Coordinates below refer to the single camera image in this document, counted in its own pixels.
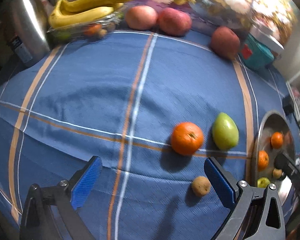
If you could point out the teal plastic box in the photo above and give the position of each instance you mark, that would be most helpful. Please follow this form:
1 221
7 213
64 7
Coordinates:
255 55

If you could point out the yellow banana bunch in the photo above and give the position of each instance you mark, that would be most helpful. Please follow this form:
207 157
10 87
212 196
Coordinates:
67 12

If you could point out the steel thermos kettle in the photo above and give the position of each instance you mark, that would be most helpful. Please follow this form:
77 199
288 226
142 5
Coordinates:
26 30

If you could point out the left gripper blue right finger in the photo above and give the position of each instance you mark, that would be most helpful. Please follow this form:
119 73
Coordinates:
255 213

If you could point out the clear plastic fruit tray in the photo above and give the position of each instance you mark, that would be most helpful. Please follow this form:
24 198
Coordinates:
91 31

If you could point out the floral painting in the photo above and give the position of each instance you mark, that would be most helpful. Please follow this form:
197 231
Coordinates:
235 14

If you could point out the large steel plate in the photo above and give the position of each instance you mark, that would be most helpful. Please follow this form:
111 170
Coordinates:
272 122

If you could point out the red apple middle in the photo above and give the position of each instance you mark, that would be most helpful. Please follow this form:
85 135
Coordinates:
174 22

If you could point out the white desk lamp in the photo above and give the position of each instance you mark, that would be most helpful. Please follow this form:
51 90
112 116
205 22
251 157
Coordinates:
265 36

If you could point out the blue plaid tablecloth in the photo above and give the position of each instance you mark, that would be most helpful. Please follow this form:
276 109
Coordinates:
120 98

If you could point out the orange tangerine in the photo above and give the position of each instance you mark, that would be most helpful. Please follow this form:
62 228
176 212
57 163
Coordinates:
276 140
186 138
263 160

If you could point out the green pear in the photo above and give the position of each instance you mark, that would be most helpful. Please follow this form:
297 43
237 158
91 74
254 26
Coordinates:
263 182
225 132

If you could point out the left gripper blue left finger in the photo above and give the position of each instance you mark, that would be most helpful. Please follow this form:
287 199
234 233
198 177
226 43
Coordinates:
38 221

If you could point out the pink apple left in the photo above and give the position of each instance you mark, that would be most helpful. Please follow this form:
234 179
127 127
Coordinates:
141 17

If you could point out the black power adapter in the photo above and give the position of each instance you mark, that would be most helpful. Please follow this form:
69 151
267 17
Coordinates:
288 105

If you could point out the dark red apple right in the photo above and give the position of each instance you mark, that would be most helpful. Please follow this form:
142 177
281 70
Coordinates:
225 43

